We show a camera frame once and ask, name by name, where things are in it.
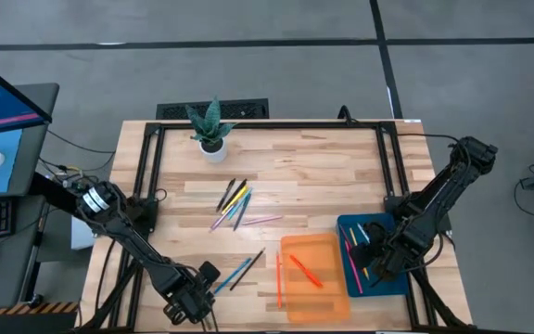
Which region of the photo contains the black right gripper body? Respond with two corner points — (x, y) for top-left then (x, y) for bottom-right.
(368, 226), (416, 279)

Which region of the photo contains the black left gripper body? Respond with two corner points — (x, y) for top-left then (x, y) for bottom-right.
(160, 271), (216, 326)

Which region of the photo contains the pink pencil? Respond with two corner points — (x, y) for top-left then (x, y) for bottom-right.
(339, 225), (364, 295)

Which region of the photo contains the yellow pencil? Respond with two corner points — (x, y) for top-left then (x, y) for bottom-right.
(349, 226), (370, 281)

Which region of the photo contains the blue pencil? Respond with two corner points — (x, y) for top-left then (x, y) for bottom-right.
(212, 257), (253, 296)

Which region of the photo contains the orange pen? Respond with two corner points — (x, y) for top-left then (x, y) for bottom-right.
(288, 253), (324, 289)

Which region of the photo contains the orange translucent plastic tray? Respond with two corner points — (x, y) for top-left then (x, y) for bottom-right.
(279, 232), (351, 325)

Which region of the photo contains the black pencil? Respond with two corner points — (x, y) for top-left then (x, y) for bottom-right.
(228, 247), (267, 292)

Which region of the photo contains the lilac pen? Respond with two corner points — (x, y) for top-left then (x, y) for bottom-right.
(209, 203), (240, 233)

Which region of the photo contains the orange pencil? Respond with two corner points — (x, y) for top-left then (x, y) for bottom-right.
(274, 250), (284, 310)

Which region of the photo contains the slate blue pen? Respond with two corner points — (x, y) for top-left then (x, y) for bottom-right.
(232, 193), (252, 232)

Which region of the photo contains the pale pink pen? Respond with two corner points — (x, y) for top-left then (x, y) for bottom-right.
(241, 214), (284, 227)

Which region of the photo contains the yellow pen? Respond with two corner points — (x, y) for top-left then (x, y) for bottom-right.
(220, 185), (250, 216)

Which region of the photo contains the teal pen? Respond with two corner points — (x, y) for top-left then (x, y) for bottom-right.
(226, 186), (254, 221)

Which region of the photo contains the blue plastic tray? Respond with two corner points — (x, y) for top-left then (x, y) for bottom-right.
(336, 212), (411, 298)

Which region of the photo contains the black pen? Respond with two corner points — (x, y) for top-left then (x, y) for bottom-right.
(215, 177), (237, 213)
(227, 178), (248, 205)

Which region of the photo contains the white box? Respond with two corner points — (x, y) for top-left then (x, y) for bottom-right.
(70, 215), (96, 251)

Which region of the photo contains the white plant pot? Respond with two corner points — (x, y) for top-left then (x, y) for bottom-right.
(199, 136), (228, 164)

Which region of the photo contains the green snake plant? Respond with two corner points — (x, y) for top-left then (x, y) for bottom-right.
(184, 96), (239, 146)

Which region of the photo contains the black floor grate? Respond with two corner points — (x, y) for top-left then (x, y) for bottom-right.
(156, 97), (270, 121)

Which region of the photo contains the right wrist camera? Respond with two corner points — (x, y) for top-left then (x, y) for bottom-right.
(363, 221), (387, 242)

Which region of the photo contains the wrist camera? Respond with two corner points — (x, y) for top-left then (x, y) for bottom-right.
(198, 260), (222, 287)
(363, 221), (387, 242)

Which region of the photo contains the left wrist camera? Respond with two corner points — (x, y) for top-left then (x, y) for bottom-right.
(198, 260), (222, 287)

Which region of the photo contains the black table frame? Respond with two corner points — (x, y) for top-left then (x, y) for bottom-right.
(74, 119), (477, 334)

